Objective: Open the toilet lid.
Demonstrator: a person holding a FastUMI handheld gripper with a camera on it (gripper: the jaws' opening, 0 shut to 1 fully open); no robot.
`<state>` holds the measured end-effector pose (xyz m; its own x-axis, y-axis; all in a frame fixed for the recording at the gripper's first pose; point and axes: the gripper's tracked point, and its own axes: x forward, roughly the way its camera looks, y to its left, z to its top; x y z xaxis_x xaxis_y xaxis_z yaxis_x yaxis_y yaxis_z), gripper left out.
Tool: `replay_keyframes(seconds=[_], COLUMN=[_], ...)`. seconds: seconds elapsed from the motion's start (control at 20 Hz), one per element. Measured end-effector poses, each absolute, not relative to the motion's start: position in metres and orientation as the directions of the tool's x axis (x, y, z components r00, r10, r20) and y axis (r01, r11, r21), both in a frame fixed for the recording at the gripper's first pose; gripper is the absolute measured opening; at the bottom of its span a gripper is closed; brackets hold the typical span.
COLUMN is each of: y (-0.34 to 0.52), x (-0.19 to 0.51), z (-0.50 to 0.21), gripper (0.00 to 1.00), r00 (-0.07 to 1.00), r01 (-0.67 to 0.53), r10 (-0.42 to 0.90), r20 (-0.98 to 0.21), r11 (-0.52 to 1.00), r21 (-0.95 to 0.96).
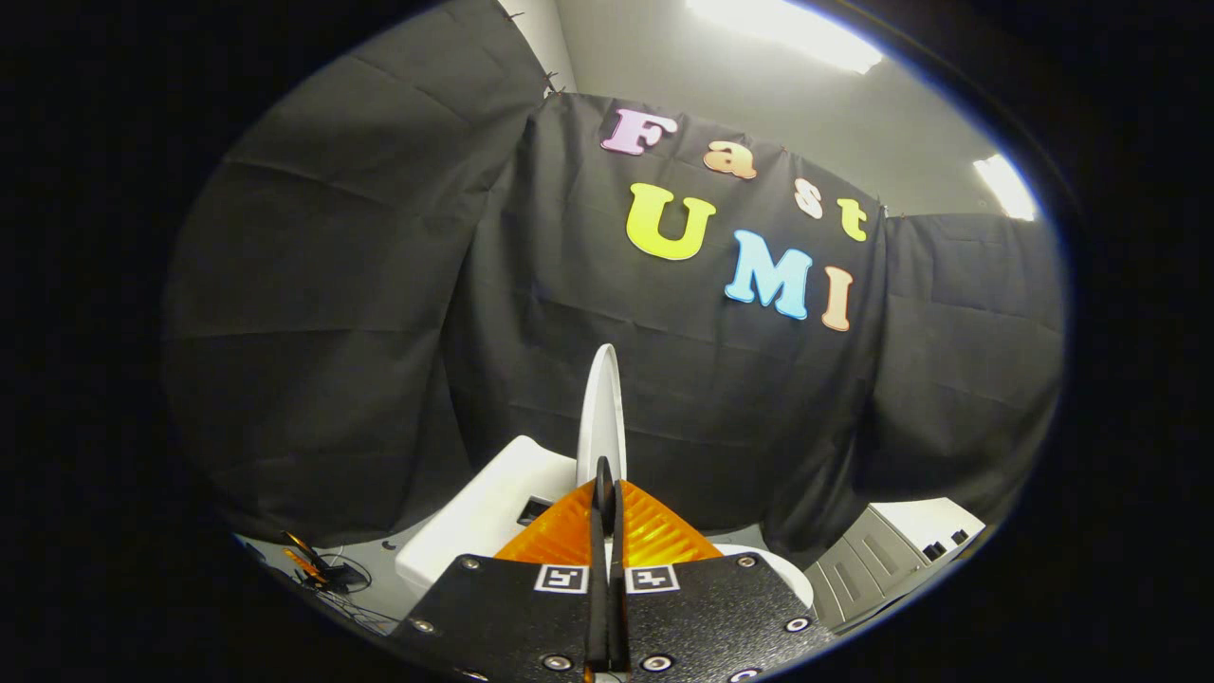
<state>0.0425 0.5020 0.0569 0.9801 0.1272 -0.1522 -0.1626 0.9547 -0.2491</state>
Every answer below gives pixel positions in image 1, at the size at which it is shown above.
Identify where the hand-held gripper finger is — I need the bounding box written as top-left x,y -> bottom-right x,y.
608,479 -> 836,683
389,455 -> 609,683

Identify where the white toilet lid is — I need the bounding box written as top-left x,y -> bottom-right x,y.
577,343 -> 629,489

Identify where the white ceramic toilet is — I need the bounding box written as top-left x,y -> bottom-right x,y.
395,434 -> 815,608

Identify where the white grey cabinet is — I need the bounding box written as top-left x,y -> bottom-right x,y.
804,498 -> 985,635

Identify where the black backdrop cloth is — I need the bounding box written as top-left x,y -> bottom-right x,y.
161,0 -> 1065,570

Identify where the small ceiling light panel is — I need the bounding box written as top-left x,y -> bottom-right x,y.
974,154 -> 1039,222

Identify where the tangle of black cables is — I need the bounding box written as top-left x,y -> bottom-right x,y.
303,545 -> 401,637

